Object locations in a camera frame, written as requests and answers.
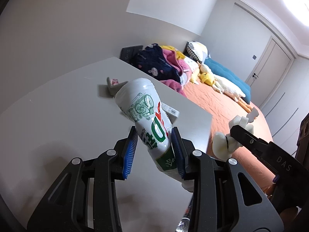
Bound white AD drink bottle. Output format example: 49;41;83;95
114;78;194;192

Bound navy bunny garment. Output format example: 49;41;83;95
131;43;181;83

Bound grey bedroom door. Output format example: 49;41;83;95
246;37;294;108

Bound grey foam corner guard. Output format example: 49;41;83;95
106;77;128;97

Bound black wall socket panel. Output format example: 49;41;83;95
119;45;143;64

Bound grey wardrobe doors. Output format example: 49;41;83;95
262;57;308;156

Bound yellow duck plush toy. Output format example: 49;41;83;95
199;72;215;86

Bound yellow plush garment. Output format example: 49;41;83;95
160;45;185;60

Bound white tissue wad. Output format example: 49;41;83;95
212;107;259;161

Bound grey bedside cabinet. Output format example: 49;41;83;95
0;56;213;232

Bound pink cartoon blanket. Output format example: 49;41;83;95
161;49;199;97

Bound ceiling lamp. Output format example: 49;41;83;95
277;0;309;27

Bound teal long pillow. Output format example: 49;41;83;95
204;58;251;104

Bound white rectangular carton box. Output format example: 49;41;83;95
162;103;180;124

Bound orange sheet bed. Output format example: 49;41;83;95
184;82;274;192

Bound white goose plush toy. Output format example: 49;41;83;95
197;62;252;113

